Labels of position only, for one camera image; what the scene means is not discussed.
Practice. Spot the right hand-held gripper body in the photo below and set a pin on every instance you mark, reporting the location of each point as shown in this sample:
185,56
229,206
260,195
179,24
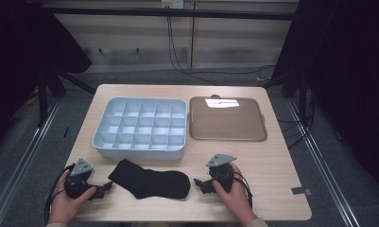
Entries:
221,176

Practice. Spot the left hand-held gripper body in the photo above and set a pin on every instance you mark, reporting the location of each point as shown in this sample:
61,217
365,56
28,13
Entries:
78,181

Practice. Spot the black sock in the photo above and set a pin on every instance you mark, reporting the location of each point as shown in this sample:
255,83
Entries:
152,184

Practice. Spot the light blue compartment box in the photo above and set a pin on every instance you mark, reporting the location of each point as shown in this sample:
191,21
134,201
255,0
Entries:
140,126

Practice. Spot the person's left hand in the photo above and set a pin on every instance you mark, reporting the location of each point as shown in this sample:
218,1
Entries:
62,205

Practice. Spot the person's right hand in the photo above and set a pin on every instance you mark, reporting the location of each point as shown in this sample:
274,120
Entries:
237,201

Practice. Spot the small black floor piece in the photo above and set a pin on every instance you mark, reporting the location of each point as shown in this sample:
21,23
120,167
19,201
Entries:
66,132

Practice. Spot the brown plastic lid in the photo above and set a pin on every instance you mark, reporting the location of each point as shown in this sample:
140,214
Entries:
228,123

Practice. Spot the grey tape strip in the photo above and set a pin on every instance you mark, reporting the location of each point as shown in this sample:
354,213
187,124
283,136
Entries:
301,191

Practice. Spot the black metal stand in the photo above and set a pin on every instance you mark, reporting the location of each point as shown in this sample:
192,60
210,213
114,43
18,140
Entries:
47,91
292,85

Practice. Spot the black curtain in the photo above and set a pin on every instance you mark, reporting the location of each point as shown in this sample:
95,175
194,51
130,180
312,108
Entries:
20,63
344,78

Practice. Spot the black horizontal metal bar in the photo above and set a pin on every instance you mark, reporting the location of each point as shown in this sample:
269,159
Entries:
177,13

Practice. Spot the metal floor rail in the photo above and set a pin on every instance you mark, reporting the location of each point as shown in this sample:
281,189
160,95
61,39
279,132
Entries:
319,164
23,160

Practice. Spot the white wall outlet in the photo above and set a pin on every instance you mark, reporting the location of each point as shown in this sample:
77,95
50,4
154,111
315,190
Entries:
172,3

